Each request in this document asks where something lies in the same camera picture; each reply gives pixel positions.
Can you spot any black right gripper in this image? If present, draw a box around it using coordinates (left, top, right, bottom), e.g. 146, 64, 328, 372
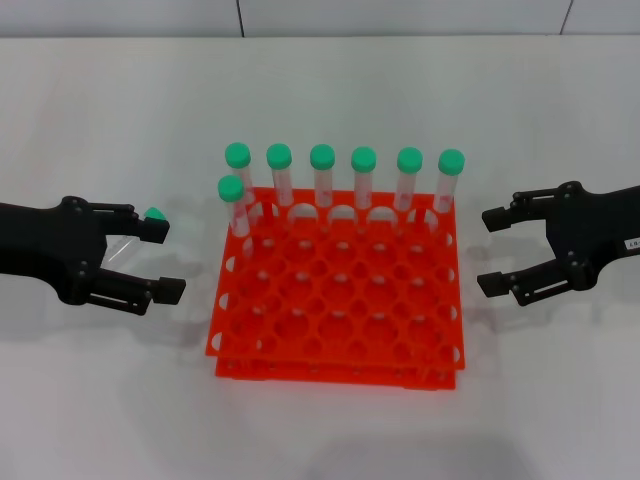
476, 180, 640, 308

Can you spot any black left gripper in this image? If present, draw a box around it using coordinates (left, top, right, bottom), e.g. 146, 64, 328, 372
0, 196, 188, 317

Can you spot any clear green-capped test tube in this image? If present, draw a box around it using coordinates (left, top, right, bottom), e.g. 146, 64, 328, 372
265, 143, 297, 209
393, 146, 424, 212
432, 148, 466, 214
350, 145, 378, 211
217, 174, 255, 240
102, 206, 169, 269
223, 142, 260, 221
308, 143, 337, 209

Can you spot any orange test tube rack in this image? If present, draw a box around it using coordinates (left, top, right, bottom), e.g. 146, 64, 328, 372
204, 187, 469, 392

